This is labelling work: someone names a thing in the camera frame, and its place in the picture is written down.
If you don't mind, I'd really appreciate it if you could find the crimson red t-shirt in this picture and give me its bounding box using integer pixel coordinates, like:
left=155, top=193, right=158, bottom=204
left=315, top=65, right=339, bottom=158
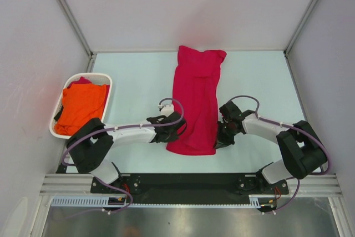
left=166, top=46, right=227, bottom=156

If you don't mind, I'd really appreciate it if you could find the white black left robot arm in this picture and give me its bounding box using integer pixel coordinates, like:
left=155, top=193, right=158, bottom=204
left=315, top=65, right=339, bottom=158
left=65, top=111, right=187, bottom=193

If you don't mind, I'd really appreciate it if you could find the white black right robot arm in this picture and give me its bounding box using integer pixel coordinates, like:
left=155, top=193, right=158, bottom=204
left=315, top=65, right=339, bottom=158
left=215, top=101, right=330, bottom=193

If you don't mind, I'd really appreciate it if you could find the white plastic laundry basket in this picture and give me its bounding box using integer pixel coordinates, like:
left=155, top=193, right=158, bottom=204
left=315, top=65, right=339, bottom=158
left=49, top=73, right=113, bottom=139

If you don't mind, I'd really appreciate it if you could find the orange t-shirt in basket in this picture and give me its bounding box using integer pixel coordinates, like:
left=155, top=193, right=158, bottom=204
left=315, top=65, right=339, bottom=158
left=54, top=83, right=110, bottom=136

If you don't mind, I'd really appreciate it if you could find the dark red shirt in basket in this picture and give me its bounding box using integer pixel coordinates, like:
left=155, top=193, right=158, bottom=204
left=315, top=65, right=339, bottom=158
left=67, top=77, right=91, bottom=89

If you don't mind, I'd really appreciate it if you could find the black garment in basket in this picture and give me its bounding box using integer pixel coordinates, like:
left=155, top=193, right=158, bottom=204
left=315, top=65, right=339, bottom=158
left=53, top=106, right=64, bottom=122

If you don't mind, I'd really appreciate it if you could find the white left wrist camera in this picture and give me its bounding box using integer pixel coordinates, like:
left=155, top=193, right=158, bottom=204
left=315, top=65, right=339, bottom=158
left=158, top=104, right=174, bottom=117

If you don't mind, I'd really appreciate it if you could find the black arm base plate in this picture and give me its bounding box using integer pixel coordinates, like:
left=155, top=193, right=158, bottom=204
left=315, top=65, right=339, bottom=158
left=90, top=172, right=289, bottom=205

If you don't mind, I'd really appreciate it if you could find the aluminium frame rail front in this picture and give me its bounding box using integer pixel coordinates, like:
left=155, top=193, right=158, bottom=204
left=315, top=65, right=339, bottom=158
left=39, top=174, right=343, bottom=198

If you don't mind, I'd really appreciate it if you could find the white slotted cable duct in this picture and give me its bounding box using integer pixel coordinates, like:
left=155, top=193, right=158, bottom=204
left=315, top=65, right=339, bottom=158
left=52, top=196, right=126, bottom=208

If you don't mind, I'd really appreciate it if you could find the aluminium corner post right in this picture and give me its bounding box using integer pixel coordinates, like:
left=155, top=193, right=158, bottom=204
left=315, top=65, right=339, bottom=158
left=283, top=0, right=320, bottom=58

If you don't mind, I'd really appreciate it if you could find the aluminium corner post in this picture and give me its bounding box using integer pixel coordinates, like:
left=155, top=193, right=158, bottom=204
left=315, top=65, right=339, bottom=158
left=283, top=0, right=320, bottom=58
left=56, top=0, right=93, bottom=59

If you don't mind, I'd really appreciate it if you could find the aluminium corner post left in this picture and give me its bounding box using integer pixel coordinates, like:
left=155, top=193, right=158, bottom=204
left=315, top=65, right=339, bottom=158
left=56, top=0, right=93, bottom=59

